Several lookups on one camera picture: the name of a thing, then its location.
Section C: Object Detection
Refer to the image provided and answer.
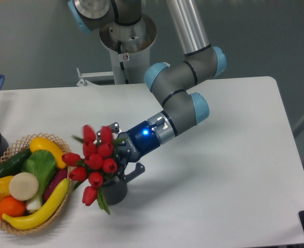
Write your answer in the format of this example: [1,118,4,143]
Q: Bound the yellow banana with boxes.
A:
[2,178,70,230]

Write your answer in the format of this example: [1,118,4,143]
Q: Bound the yellow bell pepper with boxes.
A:
[0,176,14,201]

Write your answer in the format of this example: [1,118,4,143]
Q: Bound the green bok choy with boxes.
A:
[21,150,56,213]

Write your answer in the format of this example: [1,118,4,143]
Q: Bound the green cucumber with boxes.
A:
[0,148,32,178]

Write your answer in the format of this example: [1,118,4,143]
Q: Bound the beige round disc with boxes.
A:
[9,172,39,201]

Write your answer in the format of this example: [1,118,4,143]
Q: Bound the purple sweet potato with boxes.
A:
[43,169,68,203]

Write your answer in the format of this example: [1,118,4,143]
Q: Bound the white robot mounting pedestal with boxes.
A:
[77,47,150,86]

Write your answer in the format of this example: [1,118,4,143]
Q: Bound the yellow squash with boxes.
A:
[29,137,67,169]

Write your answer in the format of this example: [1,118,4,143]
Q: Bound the orange fruit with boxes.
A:
[0,196,26,219]

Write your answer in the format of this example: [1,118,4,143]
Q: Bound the woven wicker basket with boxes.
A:
[0,133,71,235]

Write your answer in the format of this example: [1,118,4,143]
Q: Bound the dark grey ribbed vase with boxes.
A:
[102,177,128,206]

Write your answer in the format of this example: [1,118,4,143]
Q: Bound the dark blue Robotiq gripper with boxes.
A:
[97,120,160,183]

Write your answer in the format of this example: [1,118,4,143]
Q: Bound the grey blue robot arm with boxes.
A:
[68,1,226,182]

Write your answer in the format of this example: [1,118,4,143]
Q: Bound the red tulip bouquet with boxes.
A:
[62,125,126,214]

